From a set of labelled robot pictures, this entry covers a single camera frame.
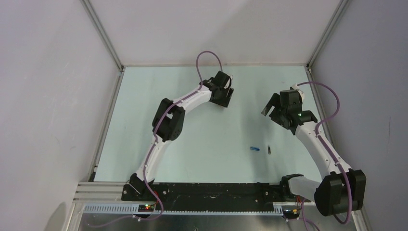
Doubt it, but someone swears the right controller board with LEDs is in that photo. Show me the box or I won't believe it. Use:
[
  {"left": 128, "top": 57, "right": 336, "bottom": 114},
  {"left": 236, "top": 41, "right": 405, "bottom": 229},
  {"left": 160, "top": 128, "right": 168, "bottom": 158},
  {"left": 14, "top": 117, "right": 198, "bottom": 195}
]
[{"left": 282, "top": 209, "right": 301, "bottom": 220}]

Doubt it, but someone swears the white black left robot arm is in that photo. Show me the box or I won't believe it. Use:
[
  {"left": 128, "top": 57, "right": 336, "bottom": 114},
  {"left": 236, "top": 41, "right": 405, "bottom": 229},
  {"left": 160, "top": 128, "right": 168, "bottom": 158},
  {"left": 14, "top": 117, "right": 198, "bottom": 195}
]
[{"left": 129, "top": 71, "right": 234, "bottom": 201}]

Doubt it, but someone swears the controller board with leds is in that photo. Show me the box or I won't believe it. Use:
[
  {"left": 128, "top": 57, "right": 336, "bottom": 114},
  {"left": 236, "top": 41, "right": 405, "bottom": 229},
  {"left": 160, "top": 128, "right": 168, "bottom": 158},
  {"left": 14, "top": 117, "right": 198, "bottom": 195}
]
[
  {"left": 282, "top": 209, "right": 301, "bottom": 220},
  {"left": 138, "top": 204, "right": 155, "bottom": 213}
]

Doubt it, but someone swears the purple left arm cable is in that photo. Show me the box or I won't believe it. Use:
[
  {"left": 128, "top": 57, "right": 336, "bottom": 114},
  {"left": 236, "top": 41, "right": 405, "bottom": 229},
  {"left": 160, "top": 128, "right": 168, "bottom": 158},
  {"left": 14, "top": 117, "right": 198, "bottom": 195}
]
[{"left": 86, "top": 51, "right": 224, "bottom": 229}]

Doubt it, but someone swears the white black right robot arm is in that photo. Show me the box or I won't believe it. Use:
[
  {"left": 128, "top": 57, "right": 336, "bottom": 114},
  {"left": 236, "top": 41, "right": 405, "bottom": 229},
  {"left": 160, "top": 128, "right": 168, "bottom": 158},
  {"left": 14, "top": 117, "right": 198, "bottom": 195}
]
[{"left": 261, "top": 89, "right": 367, "bottom": 216}]

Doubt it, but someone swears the grey slotted cable duct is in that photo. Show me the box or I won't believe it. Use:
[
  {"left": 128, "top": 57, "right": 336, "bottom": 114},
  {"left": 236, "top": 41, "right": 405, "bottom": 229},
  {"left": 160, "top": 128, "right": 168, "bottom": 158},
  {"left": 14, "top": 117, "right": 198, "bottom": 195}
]
[{"left": 83, "top": 205, "right": 284, "bottom": 216}]

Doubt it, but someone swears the left controller board with LEDs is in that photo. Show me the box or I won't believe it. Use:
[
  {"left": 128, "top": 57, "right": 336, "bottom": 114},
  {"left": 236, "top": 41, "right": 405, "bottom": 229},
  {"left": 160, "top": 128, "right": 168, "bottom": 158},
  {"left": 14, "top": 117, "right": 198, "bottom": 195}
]
[{"left": 138, "top": 204, "right": 155, "bottom": 213}]

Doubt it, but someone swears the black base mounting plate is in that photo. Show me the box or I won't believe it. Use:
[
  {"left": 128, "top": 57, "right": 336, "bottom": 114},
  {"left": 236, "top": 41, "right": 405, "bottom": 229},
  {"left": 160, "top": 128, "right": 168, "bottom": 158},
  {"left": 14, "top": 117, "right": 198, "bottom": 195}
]
[{"left": 121, "top": 182, "right": 296, "bottom": 212}]

